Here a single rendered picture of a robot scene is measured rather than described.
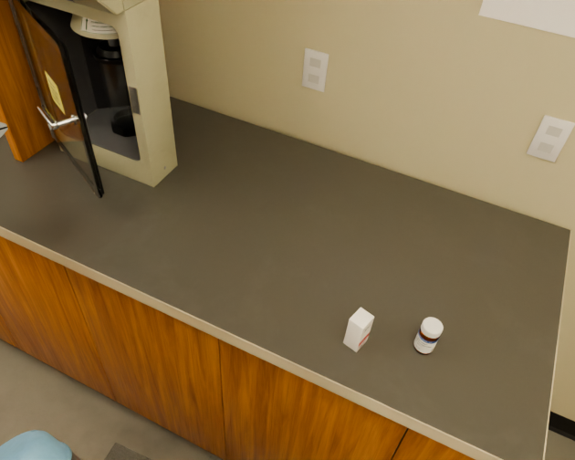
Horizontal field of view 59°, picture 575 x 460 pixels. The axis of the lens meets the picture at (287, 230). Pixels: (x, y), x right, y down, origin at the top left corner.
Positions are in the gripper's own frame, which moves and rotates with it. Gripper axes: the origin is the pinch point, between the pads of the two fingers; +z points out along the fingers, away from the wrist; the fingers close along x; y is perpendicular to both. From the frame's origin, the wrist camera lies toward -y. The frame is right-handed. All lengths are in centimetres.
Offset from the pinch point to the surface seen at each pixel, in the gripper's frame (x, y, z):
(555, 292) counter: -26, 91, 88
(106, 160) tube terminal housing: -22.6, -6.5, 22.1
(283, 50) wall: -1, 2, 75
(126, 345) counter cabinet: -62, 23, 7
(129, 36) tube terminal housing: 15.9, 6.9, 28.8
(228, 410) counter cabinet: -70, 53, 22
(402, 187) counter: -26, 45, 86
